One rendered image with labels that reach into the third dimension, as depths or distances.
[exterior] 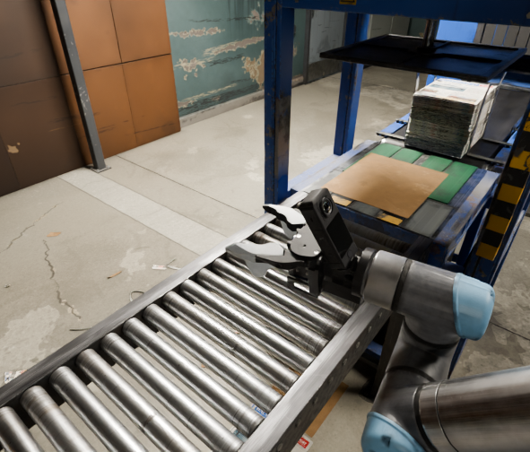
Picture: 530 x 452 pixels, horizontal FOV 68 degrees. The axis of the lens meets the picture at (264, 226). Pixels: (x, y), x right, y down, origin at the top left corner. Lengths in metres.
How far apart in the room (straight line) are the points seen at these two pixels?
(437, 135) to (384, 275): 1.62
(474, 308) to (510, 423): 0.14
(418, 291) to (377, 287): 0.05
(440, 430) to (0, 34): 3.51
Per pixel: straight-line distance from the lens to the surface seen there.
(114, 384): 1.00
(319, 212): 0.51
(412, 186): 1.76
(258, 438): 0.89
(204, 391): 0.95
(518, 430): 0.46
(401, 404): 0.52
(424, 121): 2.12
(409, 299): 0.54
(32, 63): 3.71
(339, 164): 1.89
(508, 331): 2.44
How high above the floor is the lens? 1.58
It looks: 34 degrees down
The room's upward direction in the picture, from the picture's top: straight up
